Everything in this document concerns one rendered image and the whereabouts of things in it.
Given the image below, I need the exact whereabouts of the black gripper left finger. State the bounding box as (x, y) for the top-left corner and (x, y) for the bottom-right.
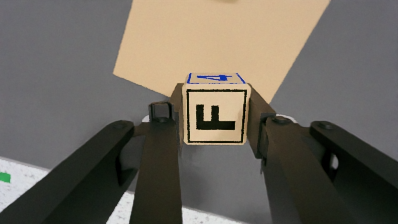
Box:
(0, 83), (184, 224)

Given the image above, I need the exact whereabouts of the cream letter block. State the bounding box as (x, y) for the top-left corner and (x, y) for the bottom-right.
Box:
(182, 73), (251, 145)

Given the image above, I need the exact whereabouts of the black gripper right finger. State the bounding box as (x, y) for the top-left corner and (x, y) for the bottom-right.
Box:
(246, 83), (398, 224)

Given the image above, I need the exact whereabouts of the beige mat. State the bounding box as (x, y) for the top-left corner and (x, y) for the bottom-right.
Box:
(113, 0), (328, 103)

